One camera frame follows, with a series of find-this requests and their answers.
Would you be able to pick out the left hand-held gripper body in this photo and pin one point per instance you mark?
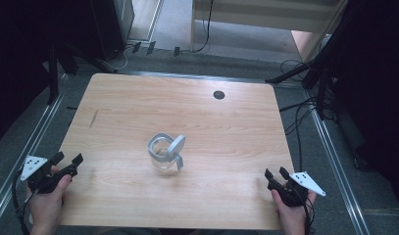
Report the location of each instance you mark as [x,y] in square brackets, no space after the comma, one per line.
[40,176]

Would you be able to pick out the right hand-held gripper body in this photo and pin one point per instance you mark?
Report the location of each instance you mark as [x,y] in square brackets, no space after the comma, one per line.
[295,191]

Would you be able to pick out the clear glass pitcher grey lid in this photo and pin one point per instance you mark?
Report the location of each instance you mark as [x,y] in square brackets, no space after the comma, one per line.
[167,152]

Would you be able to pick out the person's right hand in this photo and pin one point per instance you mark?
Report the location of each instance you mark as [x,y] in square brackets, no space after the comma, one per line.
[291,215]

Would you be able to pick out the person's left hand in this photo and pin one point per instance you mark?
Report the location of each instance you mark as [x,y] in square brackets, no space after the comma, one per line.
[48,205]

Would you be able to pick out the black tripod stand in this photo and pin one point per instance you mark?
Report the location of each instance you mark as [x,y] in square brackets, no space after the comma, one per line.
[61,62]
[313,70]

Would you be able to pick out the black table grommet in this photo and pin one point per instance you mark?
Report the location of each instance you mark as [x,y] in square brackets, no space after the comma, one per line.
[219,95]

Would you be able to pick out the dark cabinet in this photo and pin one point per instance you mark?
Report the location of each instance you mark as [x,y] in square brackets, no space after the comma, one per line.
[110,26]

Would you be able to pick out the metal floor rail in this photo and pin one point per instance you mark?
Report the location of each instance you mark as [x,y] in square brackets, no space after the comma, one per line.
[339,169]
[25,151]
[200,76]

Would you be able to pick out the white shelf frame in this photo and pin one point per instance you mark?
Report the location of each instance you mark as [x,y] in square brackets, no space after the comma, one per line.
[269,19]

